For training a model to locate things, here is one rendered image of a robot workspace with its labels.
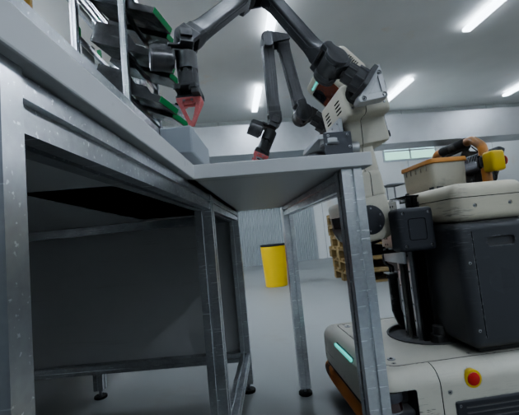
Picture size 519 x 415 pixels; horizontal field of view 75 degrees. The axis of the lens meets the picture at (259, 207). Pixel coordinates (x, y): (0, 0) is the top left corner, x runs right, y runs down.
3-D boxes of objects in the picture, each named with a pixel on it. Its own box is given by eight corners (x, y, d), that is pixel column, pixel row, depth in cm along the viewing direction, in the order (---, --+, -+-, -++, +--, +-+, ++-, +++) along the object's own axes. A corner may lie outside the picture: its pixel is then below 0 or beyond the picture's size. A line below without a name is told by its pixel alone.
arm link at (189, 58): (198, 46, 92) (194, 57, 97) (171, 43, 89) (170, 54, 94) (200, 71, 91) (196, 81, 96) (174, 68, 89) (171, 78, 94)
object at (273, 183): (292, 206, 160) (292, 199, 160) (372, 165, 70) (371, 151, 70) (141, 219, 153) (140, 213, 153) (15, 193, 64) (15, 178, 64)
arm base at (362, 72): (379, 64, 108) (364, 81, 119) (357, 51, 107) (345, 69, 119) (367, 86, 107) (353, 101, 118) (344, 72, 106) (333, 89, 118)
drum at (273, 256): (265, 288, 449) (261, 245, 454) (262, 285, 485) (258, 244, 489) (292, 286, 454) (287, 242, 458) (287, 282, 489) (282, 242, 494)
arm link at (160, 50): (191, 25, 93) (187, 51, 101) (147, 19, 89) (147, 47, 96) (197, 57, 89) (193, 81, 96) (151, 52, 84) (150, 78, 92)
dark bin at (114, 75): (176, 115, 127) (183, 96, 127) (159, 102, 115) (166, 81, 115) (114, 96, 134) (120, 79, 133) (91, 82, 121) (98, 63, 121)
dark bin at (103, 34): (173, 74, 129) (180, 56, 129) (156, 58, 116) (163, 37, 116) (112, 58, 135) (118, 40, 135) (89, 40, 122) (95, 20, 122)
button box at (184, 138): (210, 170, 94) (208, 148, 94) (193, 151, 73) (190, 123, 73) (185, 172, 94) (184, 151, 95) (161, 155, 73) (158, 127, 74)
